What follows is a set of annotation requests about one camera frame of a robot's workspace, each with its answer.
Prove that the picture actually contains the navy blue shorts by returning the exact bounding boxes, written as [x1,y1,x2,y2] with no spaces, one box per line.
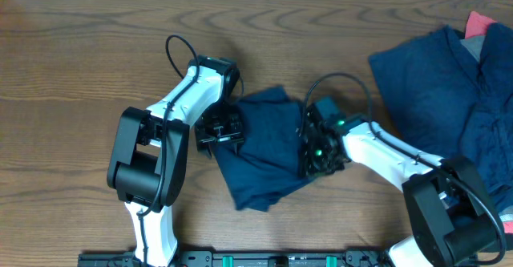
[213,86,312,212]

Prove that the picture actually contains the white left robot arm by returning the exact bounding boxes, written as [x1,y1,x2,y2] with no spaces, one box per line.
[107,55,244,266]

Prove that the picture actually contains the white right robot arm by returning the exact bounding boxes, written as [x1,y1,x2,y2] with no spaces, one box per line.
[300,102,509,266]

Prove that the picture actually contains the navy blue garment pile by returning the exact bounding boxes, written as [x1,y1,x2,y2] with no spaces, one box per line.
[369,23,512,211]

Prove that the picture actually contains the grey garment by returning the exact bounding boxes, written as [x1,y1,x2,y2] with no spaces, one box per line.
[460,35,512,223]

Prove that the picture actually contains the red garment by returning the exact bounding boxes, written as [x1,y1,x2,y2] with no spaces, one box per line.
[464,11,512,234]

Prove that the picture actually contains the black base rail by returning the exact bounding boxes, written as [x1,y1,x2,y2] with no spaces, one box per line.
[77,247,394,267]

